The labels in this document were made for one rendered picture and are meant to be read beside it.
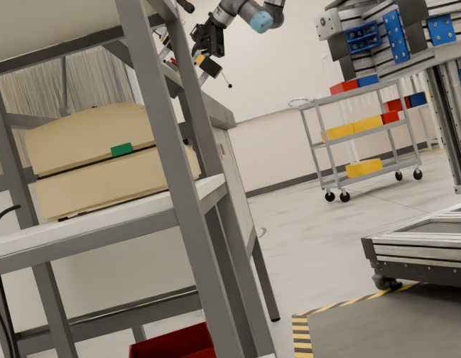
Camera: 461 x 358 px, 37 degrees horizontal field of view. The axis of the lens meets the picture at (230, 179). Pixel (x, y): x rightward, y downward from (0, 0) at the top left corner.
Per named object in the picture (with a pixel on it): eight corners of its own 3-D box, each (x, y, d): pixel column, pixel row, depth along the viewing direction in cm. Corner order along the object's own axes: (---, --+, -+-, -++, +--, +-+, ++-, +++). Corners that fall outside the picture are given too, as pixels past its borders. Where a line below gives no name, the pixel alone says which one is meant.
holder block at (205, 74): (219, 104, 216) (237, 78, 215) (187, 80, 216) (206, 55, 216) (219, 104, 221) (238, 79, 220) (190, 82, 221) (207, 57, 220)
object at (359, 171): (403, 179, 692) (373, 75, 688) (425, 177, 642) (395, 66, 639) (312, 207, 674) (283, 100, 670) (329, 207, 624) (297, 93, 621)
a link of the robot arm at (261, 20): (281, 18, 241) (260, -2, 244) (269, 17, 231) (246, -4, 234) (268, 36, 245) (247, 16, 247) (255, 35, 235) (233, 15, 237)
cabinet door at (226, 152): (255, 224, 276) (228, 129, 275) (249, 243, 221) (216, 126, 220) (248, 226, 276) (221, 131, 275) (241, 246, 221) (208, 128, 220)
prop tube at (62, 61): (69, 116, 268) (67, 36, 266) (67, 115, 265) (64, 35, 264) (62, 116, 268) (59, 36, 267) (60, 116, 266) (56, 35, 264)
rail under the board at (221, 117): (236, 126, 278) (232, 111, 278) (207, 114, 161) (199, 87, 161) (224, 131, 279) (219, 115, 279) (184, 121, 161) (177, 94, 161)
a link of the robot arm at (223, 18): (239, 19, 243) (223, 13, 237) (231, 30, 245) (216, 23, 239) (229, 7, 247) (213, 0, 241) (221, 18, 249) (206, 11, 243)
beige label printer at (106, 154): (204, 178, 150) (179, 91, 150) (198, 182, 129) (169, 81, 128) (71, 216, 151) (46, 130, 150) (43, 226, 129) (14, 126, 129)
